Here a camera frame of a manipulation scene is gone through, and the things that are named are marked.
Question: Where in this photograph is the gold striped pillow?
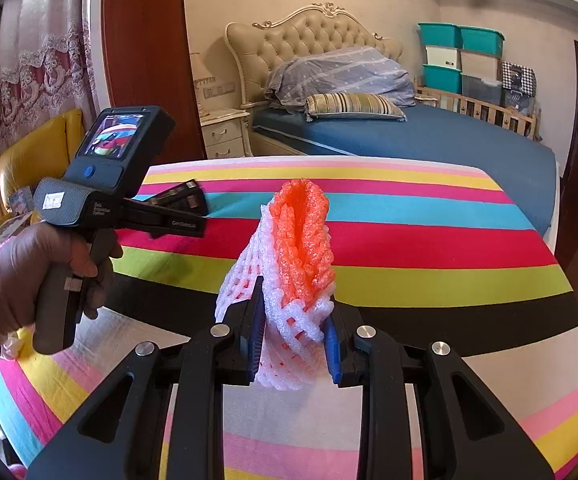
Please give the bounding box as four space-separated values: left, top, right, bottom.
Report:
305 92 407 123

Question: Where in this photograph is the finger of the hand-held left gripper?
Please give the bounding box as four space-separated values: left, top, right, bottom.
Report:
146 191 210 217
161 179 200 197

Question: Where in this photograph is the pink lace curtain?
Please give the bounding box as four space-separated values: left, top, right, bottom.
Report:
0 0 97 128

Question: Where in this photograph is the black white checkered bag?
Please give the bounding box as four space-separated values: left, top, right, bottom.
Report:
501 61 538 92

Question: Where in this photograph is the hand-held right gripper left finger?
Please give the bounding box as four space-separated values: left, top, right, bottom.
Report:
28 287 270 480

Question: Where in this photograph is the white flat box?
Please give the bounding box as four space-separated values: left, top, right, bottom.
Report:
0 212 32 261

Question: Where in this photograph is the yellow leather armchair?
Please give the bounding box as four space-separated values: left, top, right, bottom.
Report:
0 108 86 226

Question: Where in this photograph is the stack of storage boxes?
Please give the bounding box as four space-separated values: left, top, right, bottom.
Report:
417 22 506 107

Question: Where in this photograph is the colourful striped blanket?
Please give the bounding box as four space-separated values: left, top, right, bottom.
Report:
0 156 578 480

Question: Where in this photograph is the white nightstand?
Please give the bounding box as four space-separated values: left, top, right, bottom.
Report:
200 109 252 160

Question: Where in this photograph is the grey blue duvet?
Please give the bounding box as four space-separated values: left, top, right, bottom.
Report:
265 46 417 113

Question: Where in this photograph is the person's left hand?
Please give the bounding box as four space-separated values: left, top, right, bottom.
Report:
0 220 124 343

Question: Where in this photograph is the small blue white box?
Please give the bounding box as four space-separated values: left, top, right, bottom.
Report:
6 186 34 216

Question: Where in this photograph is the orange foam fruit net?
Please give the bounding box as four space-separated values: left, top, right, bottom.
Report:
268 178 337 313

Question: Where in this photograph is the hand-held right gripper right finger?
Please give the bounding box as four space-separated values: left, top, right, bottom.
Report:
321 300 554 480

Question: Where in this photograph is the brown wooden panel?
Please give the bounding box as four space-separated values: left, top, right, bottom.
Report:
100 0 204 166

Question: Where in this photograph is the dark grey bag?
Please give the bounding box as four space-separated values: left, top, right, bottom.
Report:
501 89 537 116

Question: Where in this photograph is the beige tufted headboard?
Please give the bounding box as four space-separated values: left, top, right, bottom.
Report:
225 2 404 111

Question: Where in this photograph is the white foam fruit net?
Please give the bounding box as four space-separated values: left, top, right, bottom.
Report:
215 202 337 393

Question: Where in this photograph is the blue bed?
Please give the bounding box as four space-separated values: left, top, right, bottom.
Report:
251 102 560 248

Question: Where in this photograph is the wooden crib rail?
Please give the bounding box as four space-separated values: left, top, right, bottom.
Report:
415 85 542 141

